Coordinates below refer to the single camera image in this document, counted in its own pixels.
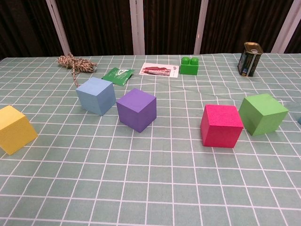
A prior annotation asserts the purple foam cube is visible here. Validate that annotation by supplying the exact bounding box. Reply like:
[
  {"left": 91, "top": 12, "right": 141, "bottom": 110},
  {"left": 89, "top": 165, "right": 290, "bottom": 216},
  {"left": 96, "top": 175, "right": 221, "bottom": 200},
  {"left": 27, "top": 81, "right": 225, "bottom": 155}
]
[{"left": 116, "top": 88, "right": 157, "bottom": 133}]

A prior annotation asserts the light blue foam cube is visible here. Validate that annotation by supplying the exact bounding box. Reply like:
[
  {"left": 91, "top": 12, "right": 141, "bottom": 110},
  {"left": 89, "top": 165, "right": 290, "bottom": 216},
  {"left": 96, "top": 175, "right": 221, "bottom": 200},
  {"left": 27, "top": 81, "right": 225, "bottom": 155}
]
[{"left": 75, "top": 77, "right": 117, "bottom": 116}]

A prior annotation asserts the white picture card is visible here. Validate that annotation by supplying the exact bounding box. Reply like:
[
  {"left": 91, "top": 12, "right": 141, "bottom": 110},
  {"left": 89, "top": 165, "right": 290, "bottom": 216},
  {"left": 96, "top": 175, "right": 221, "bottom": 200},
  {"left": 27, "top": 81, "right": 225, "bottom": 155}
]
[{"left": 139, "top": 62, "right": 180, "bottom": 78}]

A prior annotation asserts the green foil sachet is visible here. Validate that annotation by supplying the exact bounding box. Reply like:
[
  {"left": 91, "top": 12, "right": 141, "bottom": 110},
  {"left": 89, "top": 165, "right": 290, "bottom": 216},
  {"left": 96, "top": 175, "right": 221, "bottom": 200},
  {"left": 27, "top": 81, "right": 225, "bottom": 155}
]
[{"left": 101, "top": 67, "right": 135, "bottom": 87}]

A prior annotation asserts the green toy brick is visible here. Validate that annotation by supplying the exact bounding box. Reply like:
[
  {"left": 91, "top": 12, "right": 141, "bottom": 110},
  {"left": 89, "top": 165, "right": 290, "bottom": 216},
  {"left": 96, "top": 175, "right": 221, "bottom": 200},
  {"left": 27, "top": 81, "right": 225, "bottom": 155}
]
[{"left": 180, "top": 56, "right": 200, "bottom": 76}]

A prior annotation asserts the green checked tablecloth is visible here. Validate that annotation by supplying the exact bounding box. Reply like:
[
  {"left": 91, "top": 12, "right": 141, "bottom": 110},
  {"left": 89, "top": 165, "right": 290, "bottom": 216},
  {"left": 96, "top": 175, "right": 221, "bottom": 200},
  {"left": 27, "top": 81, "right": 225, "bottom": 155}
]
[{"left": 0, "top": 53, "right": 301, "bottom": 226}]

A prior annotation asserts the pink foam cube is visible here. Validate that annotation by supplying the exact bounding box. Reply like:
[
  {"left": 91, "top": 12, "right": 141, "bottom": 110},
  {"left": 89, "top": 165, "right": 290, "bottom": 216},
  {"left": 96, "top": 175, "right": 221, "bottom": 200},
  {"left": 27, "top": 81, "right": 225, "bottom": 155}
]
[{"left": 200, "top": 104, "right": 244, "bottom": 148}]

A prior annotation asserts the dark pleated curtain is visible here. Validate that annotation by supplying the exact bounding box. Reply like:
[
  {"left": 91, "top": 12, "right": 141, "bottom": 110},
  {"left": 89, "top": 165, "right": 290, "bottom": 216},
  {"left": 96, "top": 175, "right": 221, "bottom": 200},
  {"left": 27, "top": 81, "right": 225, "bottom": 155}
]
[{"left": 0, "top": 0, "right": 301, "bottom": 59}]

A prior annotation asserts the green foam cube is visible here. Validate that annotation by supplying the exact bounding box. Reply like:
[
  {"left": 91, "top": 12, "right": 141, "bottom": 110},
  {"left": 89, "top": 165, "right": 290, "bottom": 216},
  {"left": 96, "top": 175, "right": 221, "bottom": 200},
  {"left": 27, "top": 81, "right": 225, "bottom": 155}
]
[{"left": 238, "top": 93, "right": 289, "bottom": 137}]

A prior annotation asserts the yellow foam cube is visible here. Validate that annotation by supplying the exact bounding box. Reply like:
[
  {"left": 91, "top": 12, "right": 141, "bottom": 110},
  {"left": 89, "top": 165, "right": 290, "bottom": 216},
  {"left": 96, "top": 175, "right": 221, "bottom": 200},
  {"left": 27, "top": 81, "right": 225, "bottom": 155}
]
[{"left": 0, "top": 105, "right": 39, "bottom": 156}]

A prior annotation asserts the braided beige rope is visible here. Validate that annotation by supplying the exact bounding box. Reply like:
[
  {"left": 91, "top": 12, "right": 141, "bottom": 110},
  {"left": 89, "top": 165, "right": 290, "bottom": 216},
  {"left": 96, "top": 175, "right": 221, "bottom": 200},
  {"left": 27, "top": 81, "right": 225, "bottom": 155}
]
[{"left": 57, "top": 52, "right": 98, "bottom": 88}]

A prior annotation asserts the white metal frame post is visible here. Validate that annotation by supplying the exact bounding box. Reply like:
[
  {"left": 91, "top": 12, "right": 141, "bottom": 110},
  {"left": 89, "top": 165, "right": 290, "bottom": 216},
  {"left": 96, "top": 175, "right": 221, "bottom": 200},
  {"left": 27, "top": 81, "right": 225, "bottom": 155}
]
[
  {"left": 193, "top": 0, "right": 209, "bottom": 55},
  {"left": 45, "top": 0, "right": 71, "bottom": 56},
  {"left": 129, "top": 0, "right": 145, "bottom": 56},
  {"left": 270, "top": 0, "right": 301, "bottom": 54}
]

